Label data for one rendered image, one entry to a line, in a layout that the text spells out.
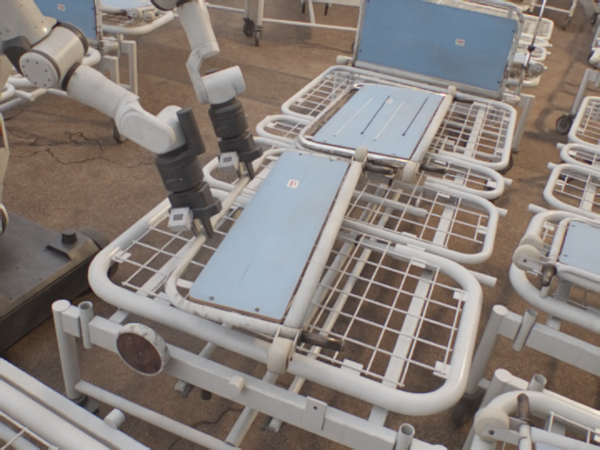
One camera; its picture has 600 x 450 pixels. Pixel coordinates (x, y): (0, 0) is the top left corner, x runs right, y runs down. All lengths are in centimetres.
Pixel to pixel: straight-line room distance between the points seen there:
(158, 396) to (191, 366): 55
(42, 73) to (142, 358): 59
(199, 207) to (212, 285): 19
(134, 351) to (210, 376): 16
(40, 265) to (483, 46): 204
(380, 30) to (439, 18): 28
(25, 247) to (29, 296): 27
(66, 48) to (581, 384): 181
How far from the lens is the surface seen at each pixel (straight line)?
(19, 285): 191
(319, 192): 149
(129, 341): 124
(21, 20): 123
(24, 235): 217
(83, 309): 137
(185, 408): 176
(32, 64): 122
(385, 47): 290
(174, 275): 119
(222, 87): 145
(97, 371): 187
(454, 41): 284
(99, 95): 123
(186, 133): 121
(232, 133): 147
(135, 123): 119
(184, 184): 123
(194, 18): 148
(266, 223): 134
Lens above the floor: 136
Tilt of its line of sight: 32 degrees down
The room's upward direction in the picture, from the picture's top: 8 degrees clockwise
